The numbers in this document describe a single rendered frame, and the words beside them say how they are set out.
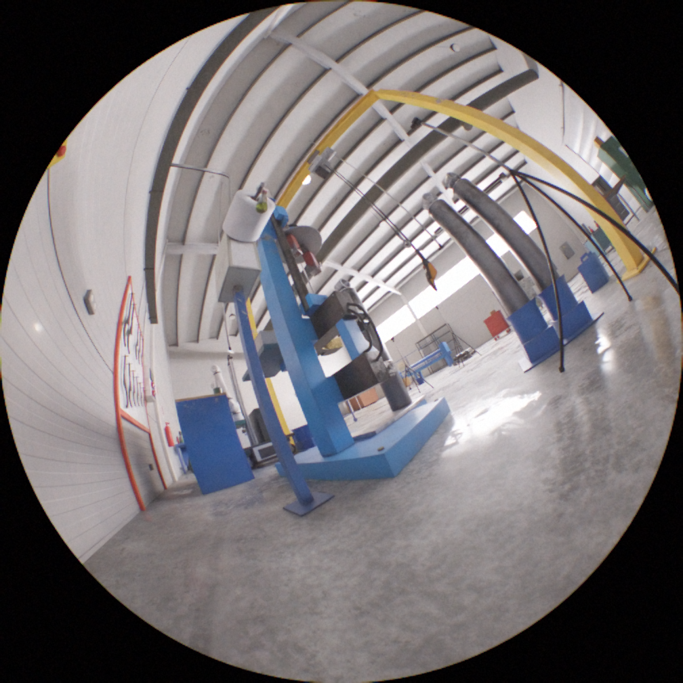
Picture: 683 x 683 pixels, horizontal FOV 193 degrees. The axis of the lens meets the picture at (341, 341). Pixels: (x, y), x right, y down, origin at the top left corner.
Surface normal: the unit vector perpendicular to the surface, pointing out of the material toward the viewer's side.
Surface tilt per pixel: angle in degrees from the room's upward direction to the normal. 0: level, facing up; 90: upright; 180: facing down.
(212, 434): 90
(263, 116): 174
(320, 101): 174
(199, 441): 90
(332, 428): 90
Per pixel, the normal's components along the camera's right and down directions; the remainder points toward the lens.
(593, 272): -0.92, 0.40
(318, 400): 0.61, -0.50
